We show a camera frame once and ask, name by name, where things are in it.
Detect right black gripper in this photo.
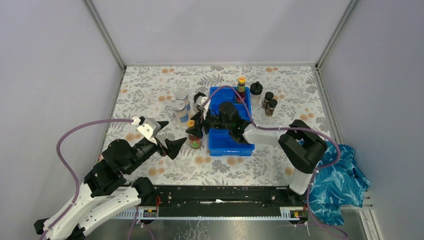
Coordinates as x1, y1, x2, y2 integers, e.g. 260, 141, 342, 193
185, 107, 232, 139

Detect clear jar black knob lid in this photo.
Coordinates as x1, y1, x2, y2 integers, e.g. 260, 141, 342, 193
193, 92, 206, 112

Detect yellow cap sauce bottle front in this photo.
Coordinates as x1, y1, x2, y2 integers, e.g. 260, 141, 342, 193
187, 120, 202, 149

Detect sauce bottle red label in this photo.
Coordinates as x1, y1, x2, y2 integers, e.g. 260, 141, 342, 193
236, 76, 246, 104

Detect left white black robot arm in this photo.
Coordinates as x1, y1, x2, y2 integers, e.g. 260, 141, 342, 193
34, 116, 187, 240

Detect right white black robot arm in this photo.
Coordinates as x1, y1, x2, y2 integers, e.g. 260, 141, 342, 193
186, 101, 328, 206

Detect silver lid jar white beads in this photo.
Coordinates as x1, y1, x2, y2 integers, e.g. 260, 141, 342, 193
172, 99, 189, 127

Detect floral tablecloth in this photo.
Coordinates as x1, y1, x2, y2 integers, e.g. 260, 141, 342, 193
112, 66, 330, 186

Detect blue plastic divided bin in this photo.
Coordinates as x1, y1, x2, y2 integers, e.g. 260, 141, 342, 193
207, 86, 255, 157

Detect silver lid jar rear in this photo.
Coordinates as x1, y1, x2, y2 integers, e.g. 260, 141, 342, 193
175, 89, 191, 112

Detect clear jar black lid right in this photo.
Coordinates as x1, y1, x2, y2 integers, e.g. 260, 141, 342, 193
249, 81, 263, 106

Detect small brown spice bottle rear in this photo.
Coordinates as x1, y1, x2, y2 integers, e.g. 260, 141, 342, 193
261, 91, 274, 110

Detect small brown spice bottle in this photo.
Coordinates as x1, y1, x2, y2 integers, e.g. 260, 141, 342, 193
264, 98, 278, 117
261, 91, 274, 110

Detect small brown spice bottle front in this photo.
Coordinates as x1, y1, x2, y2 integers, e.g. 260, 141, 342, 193
264, 98, 278, 117

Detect blue patterned cloth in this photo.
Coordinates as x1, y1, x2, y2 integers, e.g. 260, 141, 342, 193
309, 144, 370, 226

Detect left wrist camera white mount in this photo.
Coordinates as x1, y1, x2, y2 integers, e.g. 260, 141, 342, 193
131, 116, 161, 145

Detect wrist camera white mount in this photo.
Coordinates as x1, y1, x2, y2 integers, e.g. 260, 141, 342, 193
131, 116, 161, 145
195, 96, 211, 117

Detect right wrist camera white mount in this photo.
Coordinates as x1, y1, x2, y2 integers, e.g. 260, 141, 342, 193
195, 96, 211, 117

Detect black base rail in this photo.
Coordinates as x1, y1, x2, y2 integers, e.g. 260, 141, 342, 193
112, 184, 307, 220

